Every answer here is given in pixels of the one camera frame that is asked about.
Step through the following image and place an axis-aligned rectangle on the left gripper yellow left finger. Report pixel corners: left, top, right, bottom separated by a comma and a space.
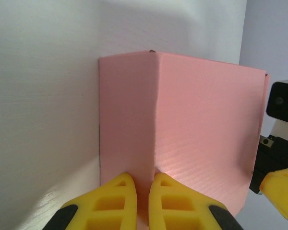
42, 172, 138, 230

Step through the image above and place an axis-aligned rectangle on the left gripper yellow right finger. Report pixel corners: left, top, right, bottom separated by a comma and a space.
147, 172, 243, 230

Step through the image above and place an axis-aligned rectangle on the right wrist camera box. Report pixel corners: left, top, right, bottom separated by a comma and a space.
265, 80, 288, 139

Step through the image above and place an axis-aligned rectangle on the pink paper box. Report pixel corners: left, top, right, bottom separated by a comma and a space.
98, 49, 271, 230

